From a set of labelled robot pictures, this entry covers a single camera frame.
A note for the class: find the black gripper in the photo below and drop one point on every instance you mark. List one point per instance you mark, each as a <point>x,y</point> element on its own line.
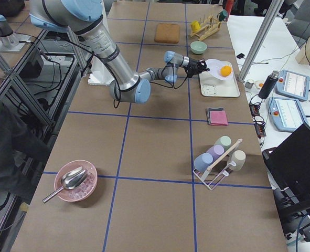
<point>193,65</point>

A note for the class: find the white round plate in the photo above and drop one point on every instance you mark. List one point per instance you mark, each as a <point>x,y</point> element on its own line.
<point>215,65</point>

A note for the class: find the orange fruit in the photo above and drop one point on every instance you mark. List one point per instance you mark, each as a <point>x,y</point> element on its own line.
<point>226,71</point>

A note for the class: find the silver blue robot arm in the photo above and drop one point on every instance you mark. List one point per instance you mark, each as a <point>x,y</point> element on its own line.
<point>85,19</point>

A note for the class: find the cream bear tray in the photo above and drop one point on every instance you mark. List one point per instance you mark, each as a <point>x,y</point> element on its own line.
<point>213,87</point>

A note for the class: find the light green bowl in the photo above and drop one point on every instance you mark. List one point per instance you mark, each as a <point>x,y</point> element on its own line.
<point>198,47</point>

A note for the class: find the yellow mug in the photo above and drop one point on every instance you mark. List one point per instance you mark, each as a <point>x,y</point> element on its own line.
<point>195,26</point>

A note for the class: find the wooden cutting board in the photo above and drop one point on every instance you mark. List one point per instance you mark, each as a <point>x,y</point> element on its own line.
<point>167,33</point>

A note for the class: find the wooden mug rack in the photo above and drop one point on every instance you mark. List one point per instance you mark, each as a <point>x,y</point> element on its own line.
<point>209,26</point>

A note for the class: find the pink and grey cloth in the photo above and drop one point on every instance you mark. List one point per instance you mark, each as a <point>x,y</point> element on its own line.
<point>216,116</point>

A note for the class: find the small metal tin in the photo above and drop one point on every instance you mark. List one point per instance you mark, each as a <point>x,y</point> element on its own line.
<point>249,84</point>

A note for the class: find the dark green mug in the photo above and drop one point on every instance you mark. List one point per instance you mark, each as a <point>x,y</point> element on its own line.
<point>222,16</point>

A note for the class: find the black thermos bottle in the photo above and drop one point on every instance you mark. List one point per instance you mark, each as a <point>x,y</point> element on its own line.
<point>269,84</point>

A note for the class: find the green cup on rack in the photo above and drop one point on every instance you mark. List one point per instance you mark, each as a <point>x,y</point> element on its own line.
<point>224,141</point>

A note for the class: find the purple cup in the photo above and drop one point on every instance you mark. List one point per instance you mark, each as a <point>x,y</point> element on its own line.
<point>216,151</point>

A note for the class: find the black power strip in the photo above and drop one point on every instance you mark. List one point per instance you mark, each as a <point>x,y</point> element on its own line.
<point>258,120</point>

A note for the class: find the blue cup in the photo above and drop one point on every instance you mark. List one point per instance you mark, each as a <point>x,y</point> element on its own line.
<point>203,161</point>

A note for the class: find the beige cup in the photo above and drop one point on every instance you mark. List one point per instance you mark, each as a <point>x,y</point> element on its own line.
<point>236,160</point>

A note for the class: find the far teach pendant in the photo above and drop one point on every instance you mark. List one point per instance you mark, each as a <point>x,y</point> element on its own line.
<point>293,85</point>

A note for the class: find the teach pendant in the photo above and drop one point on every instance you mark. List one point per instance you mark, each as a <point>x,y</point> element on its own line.
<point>293,85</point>
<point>286,113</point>

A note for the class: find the near teach pendant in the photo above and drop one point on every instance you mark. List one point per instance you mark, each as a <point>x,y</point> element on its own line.
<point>286,113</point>

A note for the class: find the black laptop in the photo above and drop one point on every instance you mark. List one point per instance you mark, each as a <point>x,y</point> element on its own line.
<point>289,165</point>

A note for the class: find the pink bowl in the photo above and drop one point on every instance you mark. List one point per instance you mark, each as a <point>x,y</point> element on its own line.
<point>83,184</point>

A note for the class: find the metal scoop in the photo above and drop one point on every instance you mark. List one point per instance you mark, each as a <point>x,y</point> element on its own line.
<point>69,181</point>

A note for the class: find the aluminium frame post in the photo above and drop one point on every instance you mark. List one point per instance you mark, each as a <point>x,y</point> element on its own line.
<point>260,37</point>

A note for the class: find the white wire cup rack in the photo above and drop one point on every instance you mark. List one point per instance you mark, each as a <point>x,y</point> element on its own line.
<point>211,184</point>

